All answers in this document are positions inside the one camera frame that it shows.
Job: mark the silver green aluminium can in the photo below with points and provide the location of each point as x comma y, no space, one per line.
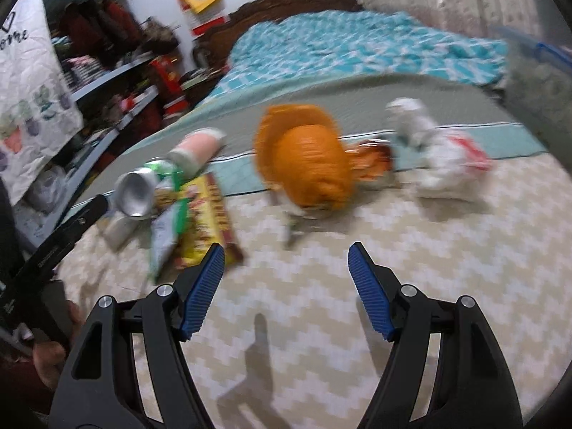
138,187

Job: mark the grey metal shelf rack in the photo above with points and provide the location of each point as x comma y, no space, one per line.
111,71

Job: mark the green white snack packet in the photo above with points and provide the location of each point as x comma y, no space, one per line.
165,230

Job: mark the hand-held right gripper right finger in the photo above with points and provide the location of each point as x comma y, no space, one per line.
371,295

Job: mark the person's left hand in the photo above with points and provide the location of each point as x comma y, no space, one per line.
49,362

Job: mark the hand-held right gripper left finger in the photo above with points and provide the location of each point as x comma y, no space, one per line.
203,290

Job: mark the yellow red flat carton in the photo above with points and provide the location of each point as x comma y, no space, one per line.
208,221

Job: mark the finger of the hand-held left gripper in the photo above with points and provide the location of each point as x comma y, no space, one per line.
76,225

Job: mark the beige zigzag bed mat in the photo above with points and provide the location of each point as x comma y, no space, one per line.
313,286

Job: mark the carved wooden headboard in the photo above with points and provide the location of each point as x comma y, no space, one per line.
268,6

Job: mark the grey green quilted bedspread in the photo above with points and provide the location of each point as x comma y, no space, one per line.
313,98

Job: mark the white red plastic bag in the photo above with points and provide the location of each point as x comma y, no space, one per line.
447,163

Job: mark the white printed cloth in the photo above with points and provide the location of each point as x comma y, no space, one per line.
31,85

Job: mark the teal patterned pillow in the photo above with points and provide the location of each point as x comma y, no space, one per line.
357,51

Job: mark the red gift box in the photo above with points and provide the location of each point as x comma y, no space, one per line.
163,76

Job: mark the person's left forearm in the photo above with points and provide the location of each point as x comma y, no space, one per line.
18,388

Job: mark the clear storage box blue latch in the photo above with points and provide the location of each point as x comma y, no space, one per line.
534,51

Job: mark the orange snack wrapper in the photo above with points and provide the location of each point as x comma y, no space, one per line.
371,161

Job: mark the white tissue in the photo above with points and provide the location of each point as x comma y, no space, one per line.
411,116

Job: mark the orange plush toy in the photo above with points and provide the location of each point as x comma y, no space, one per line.
306,161

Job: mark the pink white paper cup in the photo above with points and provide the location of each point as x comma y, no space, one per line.
199,148

